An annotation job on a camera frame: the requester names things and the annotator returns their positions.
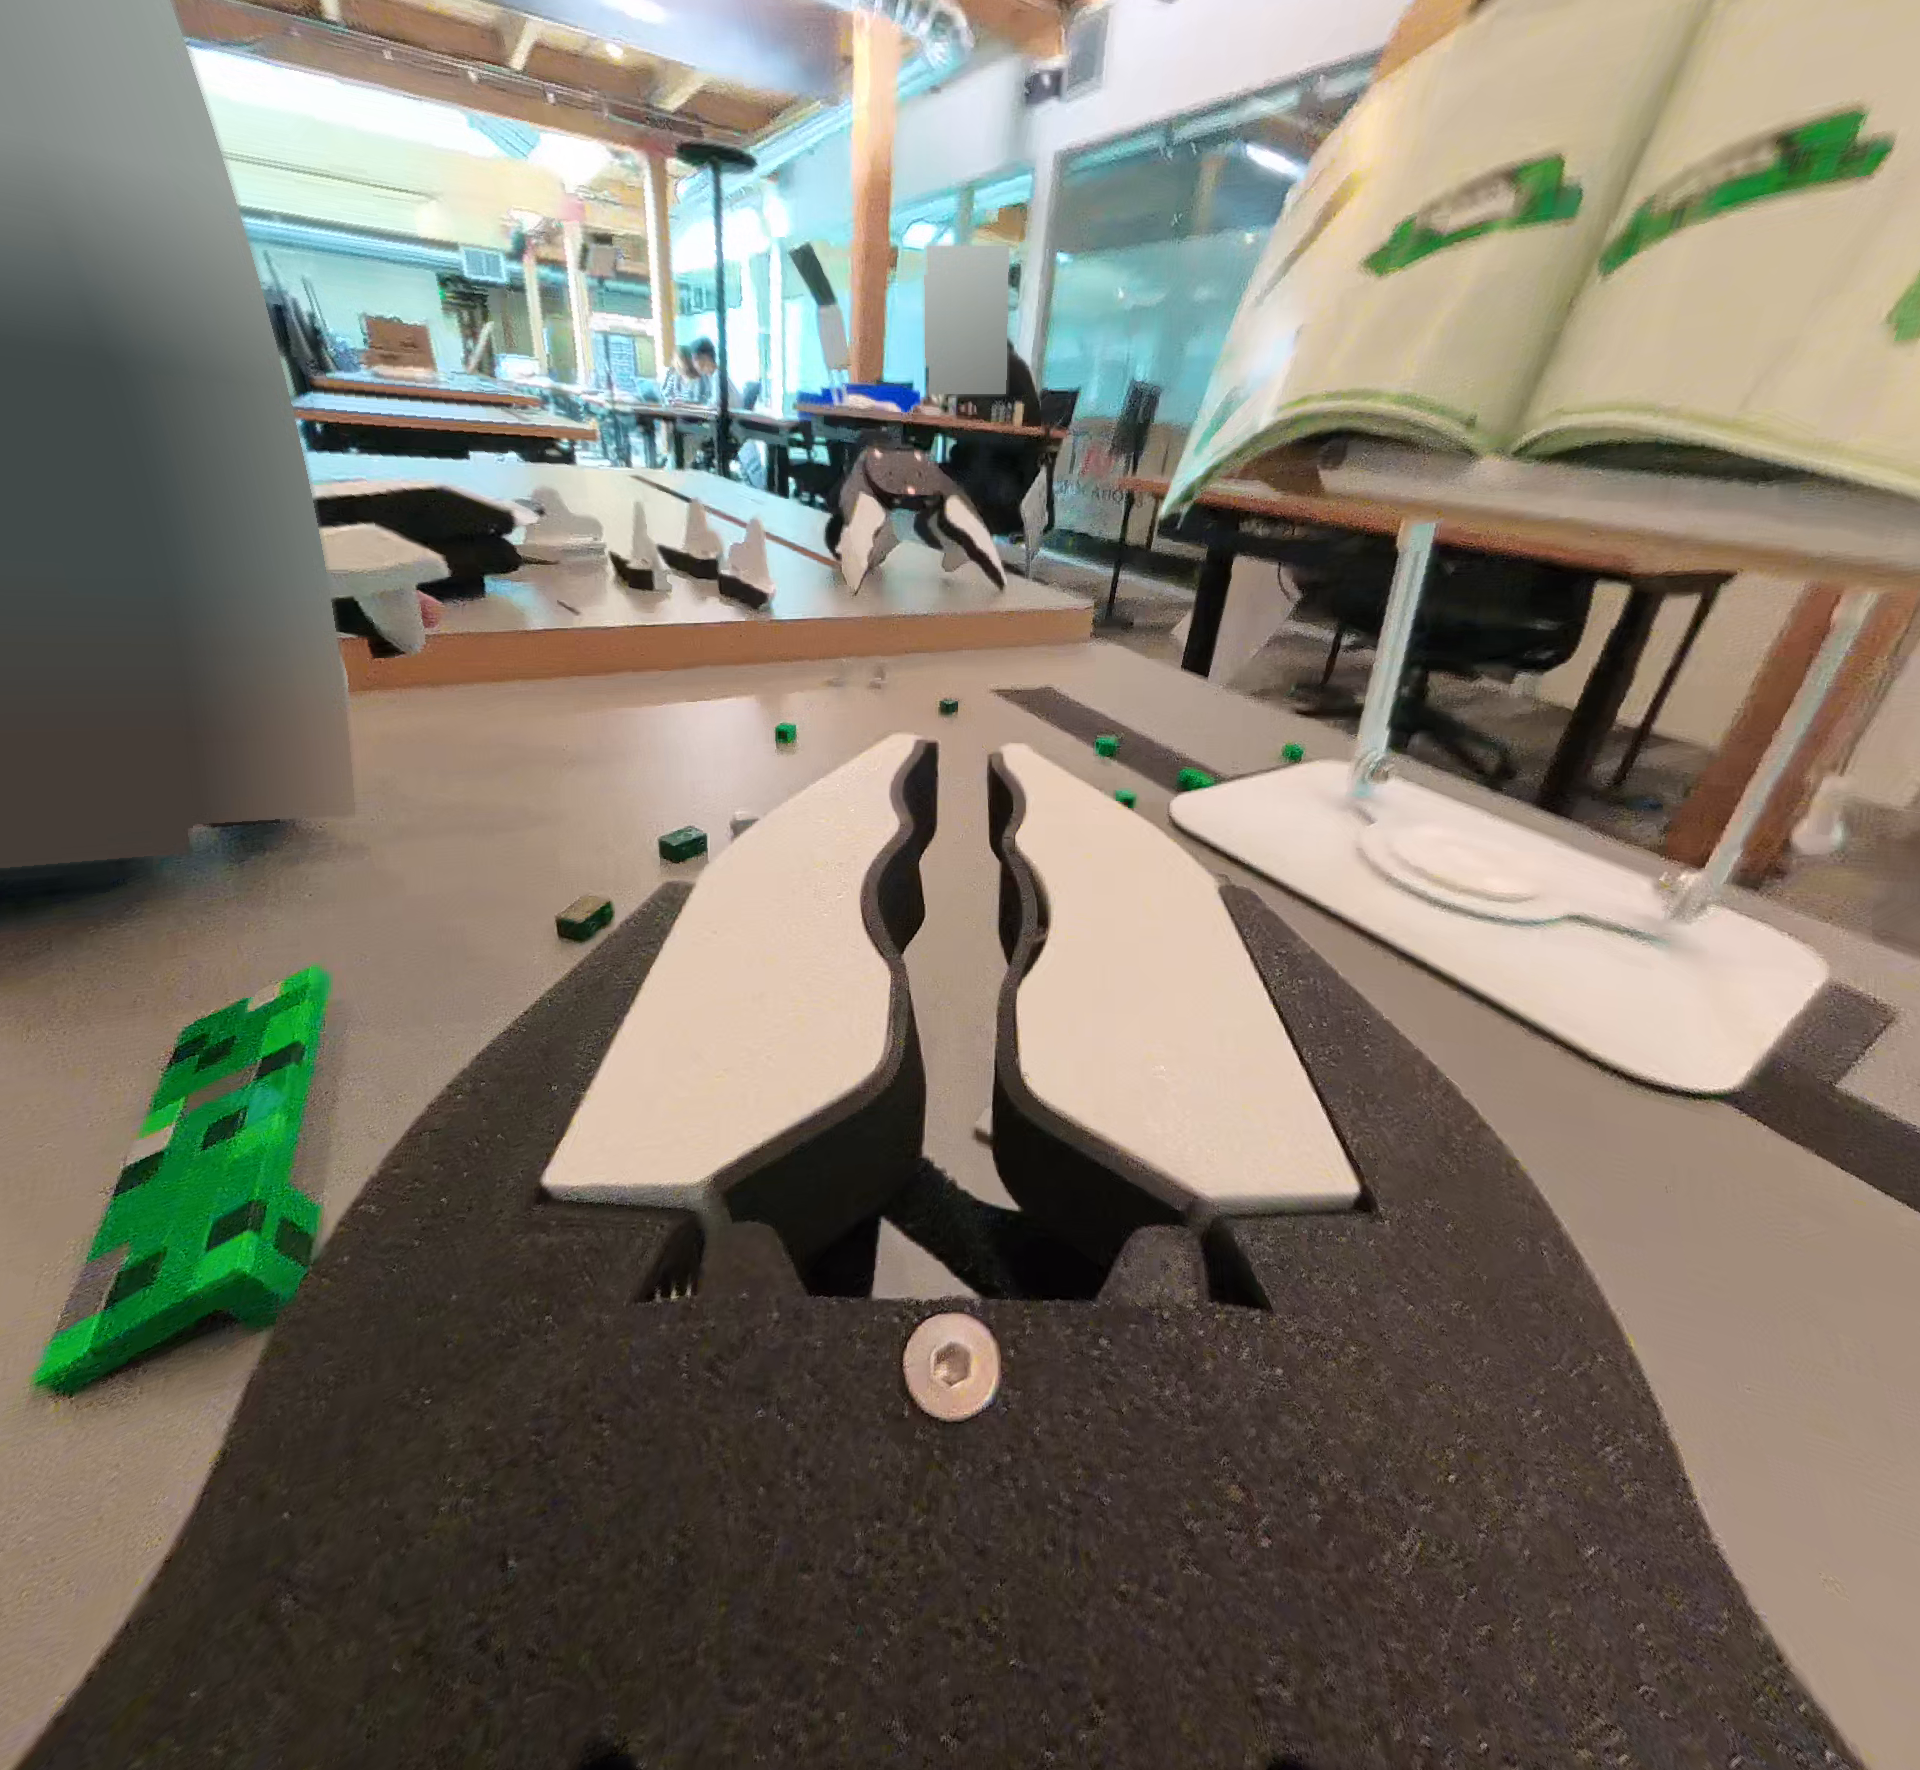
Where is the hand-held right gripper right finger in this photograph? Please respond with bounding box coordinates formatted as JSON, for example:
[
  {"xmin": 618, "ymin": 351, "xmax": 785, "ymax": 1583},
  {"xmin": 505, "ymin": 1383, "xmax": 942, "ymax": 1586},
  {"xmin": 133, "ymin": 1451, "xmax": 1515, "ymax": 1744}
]
[{"xmin": 986, "ymin": 743, "xmax": 1371, "ymax": 1225}]

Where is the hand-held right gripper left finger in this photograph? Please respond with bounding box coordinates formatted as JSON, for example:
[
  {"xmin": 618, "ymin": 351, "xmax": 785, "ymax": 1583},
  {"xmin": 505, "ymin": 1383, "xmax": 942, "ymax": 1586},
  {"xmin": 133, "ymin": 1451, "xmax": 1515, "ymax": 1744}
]
[{"xmin": 537, "ymin": 732, "xmax": 942, "ymax": 1225}]

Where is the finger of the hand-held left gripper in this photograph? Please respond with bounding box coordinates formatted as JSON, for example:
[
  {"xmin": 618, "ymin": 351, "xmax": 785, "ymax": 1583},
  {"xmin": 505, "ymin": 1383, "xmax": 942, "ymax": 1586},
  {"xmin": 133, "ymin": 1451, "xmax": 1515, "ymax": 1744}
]
[
  {"xmin": 320, "ymin": 521, "xmax": 454, "ymax": 657},
  {"xmin": 313, "ymin": 479, "xmax": 522, "ymax": 550}
]

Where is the grey desk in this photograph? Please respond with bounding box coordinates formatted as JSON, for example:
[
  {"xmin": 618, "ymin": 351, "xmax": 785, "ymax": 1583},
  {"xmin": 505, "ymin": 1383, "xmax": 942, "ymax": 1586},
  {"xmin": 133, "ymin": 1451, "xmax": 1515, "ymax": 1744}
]
[{"xmin": 0, "ymin": 639, "xmax": 1920, "ymax": 1770}]

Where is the long wooden work table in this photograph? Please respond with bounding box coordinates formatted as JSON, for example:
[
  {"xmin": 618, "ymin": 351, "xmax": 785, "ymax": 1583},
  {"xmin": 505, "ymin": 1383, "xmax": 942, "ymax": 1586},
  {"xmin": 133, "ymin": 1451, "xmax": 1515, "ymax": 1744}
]
[{"xmin": 292, "ymin": 366, "xmax": 602, "ymax": 458}]

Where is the group of small green bricks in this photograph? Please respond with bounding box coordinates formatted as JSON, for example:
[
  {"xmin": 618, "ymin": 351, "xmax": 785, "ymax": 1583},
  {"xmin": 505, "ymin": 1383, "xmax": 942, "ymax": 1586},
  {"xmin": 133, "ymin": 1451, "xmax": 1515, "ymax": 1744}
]
[{"xmin": 555, "ymin": 697, "xmax": 1304, "ymax": 943}]

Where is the thin wooden pillar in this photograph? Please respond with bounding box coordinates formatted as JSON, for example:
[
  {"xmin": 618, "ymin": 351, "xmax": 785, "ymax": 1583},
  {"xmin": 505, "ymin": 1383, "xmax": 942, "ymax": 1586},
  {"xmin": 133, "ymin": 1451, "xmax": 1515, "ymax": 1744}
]
[{"xmin": 645, "ymin": 151, "xmax": 682, "ymax": 377}]

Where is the white book stand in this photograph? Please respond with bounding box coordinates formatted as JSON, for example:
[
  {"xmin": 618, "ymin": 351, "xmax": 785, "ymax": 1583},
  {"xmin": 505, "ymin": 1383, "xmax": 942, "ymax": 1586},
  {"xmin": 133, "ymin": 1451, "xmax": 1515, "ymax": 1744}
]
[{"xmin": 1168, "ymin": 443, "xmax": 1920, "ymax": 1097}]

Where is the white easel board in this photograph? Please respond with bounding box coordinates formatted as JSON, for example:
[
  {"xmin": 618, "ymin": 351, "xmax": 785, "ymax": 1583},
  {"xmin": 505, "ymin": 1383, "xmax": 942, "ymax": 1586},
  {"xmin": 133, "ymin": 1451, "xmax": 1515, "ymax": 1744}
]
[{"xmin": 788, "ymin": 240, "xmax": 853, "ymax": 408}]

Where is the black and white gripper assembly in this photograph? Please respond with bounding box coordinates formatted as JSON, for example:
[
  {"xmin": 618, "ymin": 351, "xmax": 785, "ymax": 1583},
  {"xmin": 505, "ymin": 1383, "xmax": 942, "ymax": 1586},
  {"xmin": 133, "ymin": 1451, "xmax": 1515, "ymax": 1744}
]
[{"xmin": 829, "ymin": 443, "xmax": 1012, "ymax": 598}]

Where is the black office chair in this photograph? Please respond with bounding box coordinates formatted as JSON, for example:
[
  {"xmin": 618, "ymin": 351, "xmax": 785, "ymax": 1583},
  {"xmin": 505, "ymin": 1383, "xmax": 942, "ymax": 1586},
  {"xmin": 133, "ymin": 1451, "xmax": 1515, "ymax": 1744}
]
[{"xmin": 1283, "ymin": 546, "xmax": 1601, "ymax": 788}]

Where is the thick wooden pillar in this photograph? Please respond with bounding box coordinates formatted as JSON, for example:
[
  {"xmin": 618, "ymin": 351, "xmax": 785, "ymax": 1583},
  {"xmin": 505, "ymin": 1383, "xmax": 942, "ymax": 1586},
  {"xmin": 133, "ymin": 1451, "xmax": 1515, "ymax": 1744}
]
[{"xmin": 849, "ymin": 0, "xmax": 906, "ymax": 392}]

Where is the green brick plate build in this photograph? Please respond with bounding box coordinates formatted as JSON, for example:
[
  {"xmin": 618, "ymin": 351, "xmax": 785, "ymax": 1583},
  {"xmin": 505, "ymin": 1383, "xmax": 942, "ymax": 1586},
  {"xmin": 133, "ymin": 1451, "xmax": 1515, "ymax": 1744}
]
[{"xmin": 30, "ymin": 966, "xmax": 331, "ymax": 1397}]

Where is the brown wooden table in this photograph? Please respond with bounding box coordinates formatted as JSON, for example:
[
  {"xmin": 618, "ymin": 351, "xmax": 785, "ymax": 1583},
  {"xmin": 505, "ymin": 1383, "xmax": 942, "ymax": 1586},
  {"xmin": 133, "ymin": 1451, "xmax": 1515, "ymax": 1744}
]
[{"xmin": 1117, "ymin": 469, "xmax": 1864, "ymax": 872}]

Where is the open instruction booklet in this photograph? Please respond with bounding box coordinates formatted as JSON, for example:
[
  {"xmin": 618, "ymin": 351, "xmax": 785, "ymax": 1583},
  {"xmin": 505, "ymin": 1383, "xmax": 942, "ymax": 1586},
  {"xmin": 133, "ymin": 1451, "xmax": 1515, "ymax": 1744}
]
[{"xmin": 1160, "ymin": 0, "xmax": 1920, "ymax": 519}]

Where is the silver air duct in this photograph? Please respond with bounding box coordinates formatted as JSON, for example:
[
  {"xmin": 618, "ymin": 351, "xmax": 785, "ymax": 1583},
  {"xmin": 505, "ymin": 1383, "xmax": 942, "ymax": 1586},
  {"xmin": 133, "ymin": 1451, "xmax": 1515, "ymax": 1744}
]
[{"xmin": 876, "ymin": 0, "xmax": 985, "ymax": 78}]

